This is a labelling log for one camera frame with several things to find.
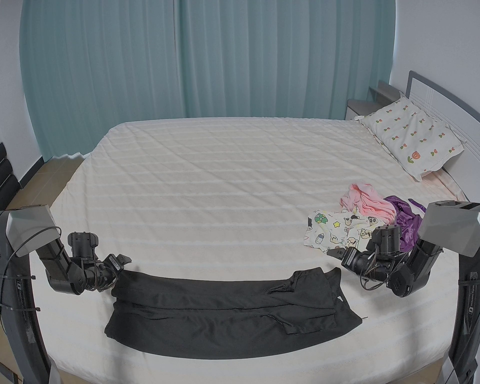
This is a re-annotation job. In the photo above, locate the pink garment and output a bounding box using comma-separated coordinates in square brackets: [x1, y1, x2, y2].
[339, 182, 398, 222]

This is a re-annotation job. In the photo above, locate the white printed garment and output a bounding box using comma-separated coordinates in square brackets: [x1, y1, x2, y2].
[303, 210, 387, 256]

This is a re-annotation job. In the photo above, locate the purple satin garment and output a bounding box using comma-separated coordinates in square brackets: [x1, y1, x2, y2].
[382, 195, 428, 253]

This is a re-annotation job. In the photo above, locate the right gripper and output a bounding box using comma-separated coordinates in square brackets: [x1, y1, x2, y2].
[326, 247, 370, 276]

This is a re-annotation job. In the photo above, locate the black chest of drawers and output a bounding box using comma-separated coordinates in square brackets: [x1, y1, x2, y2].
[0, 142, 21, 214]

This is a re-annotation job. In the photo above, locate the bed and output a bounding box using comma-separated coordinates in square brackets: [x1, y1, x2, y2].
[35, 70, 480, 384]

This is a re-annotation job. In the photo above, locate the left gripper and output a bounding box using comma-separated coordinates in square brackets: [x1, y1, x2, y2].
[100, 254, 133, 289]

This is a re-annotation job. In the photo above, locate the grey bedside table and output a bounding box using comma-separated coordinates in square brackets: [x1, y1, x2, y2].
[346, 79, 404, 121]

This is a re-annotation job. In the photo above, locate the black T-shirt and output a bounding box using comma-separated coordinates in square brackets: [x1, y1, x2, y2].
[104, 267, 364, 358]

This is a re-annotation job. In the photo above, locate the blue-green curtain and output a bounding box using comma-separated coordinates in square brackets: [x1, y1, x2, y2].
[179, 0, 396, 121]
[19, 0, 184, 160]

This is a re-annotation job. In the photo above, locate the black cable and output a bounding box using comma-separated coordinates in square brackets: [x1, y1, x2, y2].
[0, 226, 62, 280]
[359, 274, 391, 292]

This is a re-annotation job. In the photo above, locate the white printed pillow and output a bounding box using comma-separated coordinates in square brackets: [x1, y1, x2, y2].
[354, 95, 467, 182]

